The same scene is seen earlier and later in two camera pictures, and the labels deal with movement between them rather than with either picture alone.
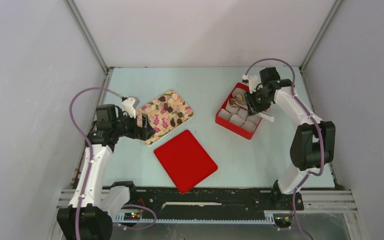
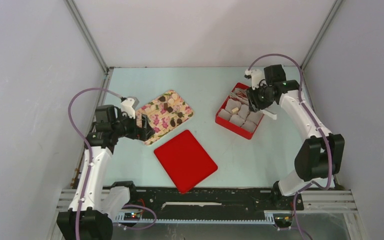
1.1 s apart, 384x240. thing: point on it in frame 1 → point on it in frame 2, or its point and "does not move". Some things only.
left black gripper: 143,133 does not move
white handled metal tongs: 234,102 → 241,94
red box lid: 185,161 does not move
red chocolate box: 234,114 does not move
